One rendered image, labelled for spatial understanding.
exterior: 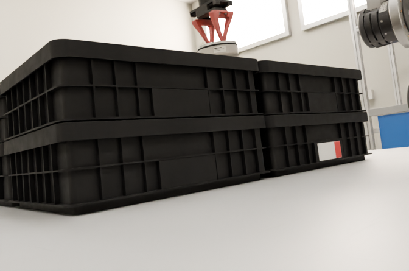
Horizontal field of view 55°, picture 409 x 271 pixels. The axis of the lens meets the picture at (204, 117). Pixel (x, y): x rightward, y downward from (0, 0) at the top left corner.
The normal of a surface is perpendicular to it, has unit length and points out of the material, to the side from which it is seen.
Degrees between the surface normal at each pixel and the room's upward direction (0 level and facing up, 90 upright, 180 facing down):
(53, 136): 90
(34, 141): 90
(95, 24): 90
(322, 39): 90
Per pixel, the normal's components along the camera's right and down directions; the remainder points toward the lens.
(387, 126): -0.71, 0.02
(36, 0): 0.69, -0.14
